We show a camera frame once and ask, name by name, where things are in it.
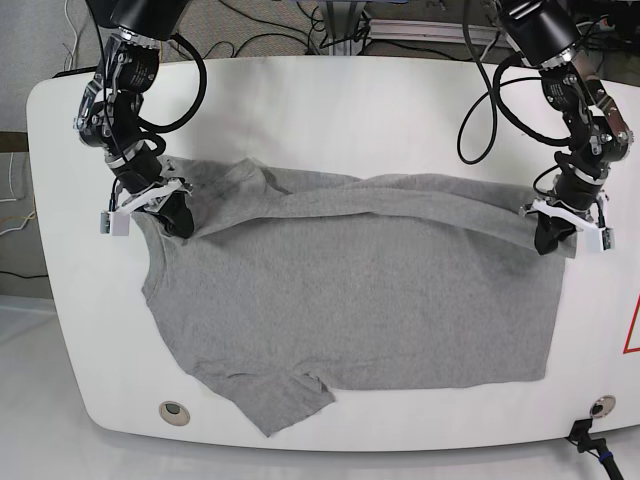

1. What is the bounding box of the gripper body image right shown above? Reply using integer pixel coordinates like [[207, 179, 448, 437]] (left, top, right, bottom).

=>
[[524, 164, 608, 235]]

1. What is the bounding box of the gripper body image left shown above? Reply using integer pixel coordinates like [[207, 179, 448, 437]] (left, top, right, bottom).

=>
[[105, 147, 190, 218]]

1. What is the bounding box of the grey t-shirt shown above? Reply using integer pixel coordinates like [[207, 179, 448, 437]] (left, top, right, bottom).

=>
[[134, 159, 569, 436]]

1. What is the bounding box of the black flat bar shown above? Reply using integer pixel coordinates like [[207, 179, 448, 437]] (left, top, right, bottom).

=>
[[52, 66, 97, 79]]

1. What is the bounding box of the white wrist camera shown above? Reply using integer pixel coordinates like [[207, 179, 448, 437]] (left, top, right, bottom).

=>
[[583, 227, 615, 253], [100, 211, 131, 237]]

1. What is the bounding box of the white cable on floor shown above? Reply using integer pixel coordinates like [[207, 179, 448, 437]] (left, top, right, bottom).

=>
[[62, 0, 81, 71]]

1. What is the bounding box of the black clamp with cable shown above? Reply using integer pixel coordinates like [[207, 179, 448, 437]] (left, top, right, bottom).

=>
[[566, 418, 624, 480]]

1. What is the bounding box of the aluminium frame rail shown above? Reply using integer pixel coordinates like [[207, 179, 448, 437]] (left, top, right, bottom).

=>
[[369, 19, 498, 46]]

